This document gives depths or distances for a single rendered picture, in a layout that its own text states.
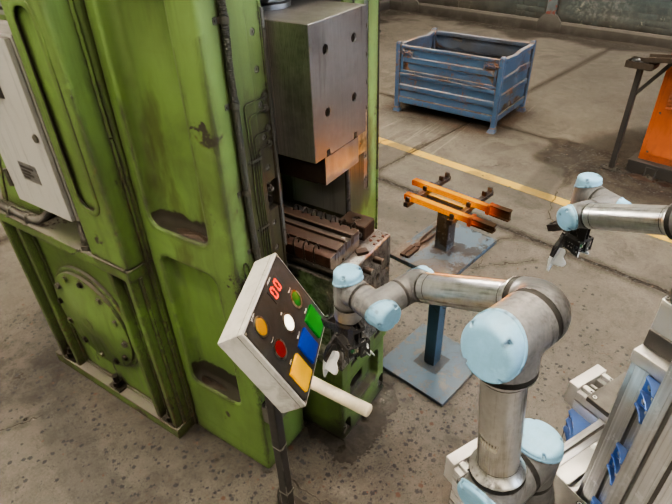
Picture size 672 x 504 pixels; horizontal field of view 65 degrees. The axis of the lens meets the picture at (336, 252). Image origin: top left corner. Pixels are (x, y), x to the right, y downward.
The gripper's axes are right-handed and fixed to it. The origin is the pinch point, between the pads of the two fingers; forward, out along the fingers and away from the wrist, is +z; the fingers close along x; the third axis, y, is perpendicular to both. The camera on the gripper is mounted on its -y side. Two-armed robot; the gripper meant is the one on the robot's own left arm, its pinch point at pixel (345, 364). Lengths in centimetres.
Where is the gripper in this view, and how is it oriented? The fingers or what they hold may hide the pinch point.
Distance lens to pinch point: 154.5
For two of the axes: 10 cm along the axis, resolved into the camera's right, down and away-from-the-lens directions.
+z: 0.3, 8.2, 5.7
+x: 8.6, -3.2, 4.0
